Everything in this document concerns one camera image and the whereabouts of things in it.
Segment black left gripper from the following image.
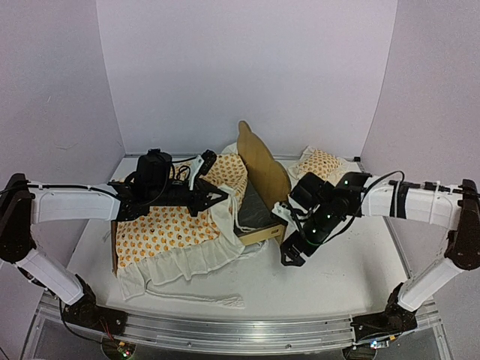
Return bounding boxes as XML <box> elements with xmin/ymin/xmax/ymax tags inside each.
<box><xmin>148</xmin><ymin>178</ymin><xmax>228</xmax><ymax>217</ymax></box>

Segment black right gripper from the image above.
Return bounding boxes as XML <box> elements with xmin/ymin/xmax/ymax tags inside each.
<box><xmin>280</xmin><ymin>205</ymin><xmax>339</xmax><ymax>268</ymax></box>

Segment wooden pet bed frame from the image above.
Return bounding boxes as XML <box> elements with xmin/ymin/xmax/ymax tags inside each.
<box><xmin>109</xmin><ymin>119</ymin><xmax>292</xmax><ymax>281</ymax></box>

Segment duck print mattress cushion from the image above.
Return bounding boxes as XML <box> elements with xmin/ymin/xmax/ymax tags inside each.
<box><xmin>111</xmin><ymin>144</ymin><xmax>265</xmax><ymax>301</ymax></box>

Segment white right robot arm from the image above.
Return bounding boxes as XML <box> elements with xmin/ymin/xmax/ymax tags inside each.
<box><xmin>271</xmin><ymin>172</ymin><xmax>479</xmax><ymax>332</ymax></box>

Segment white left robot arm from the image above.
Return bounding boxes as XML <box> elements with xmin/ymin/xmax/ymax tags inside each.
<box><xmin>1</xmin><ymin>149</ymin><xmax>227</xmax><ymax>328</ymax></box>

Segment small duck print pillow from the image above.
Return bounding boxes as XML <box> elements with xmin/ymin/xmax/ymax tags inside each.
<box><xmin>287</xmin><ymin>146</ymin><xmax>350</xmax><ymax>185</ymax></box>

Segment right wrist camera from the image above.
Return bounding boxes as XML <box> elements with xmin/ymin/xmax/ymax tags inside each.
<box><xmin>271</xmin><ymin>201</ymin><xmax>304</xmax><ymax>227</ymax></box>

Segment aluminium front rail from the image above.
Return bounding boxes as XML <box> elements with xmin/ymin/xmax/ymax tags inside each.
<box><xmin>22</xmin><ymin>294</ymin><xmax>451</xmax><ymax>359</ymax></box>

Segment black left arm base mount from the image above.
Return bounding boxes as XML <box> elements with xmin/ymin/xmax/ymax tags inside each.
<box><xmin>61</xmin><ymin>274</ymin><xmax>128</xmax><ymax>335</ymax></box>

